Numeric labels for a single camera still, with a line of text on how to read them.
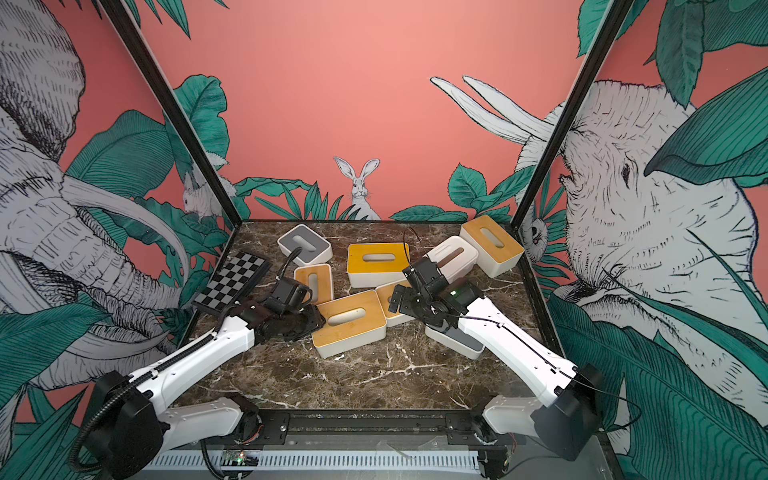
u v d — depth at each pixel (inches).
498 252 39.8
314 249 43.5
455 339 33.0
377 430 29.5
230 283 38.6
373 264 38.8
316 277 38.8
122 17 27.6
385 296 36.6
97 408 16.1
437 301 21.1
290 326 27.1
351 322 33.0
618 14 27.5
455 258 39.4
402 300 27.0
